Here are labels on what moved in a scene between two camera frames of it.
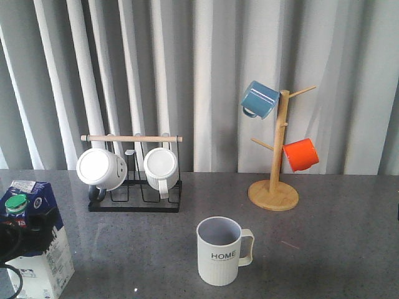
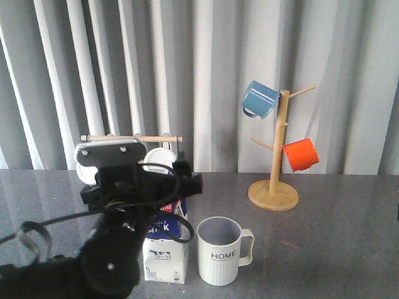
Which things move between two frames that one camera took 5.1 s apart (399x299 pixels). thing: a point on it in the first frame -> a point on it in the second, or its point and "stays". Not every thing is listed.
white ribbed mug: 161,166 stays
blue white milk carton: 46,275 -> 165,255
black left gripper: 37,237 -> 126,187
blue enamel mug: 260,100 stays
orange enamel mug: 301,154 stays
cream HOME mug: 219,240 stays
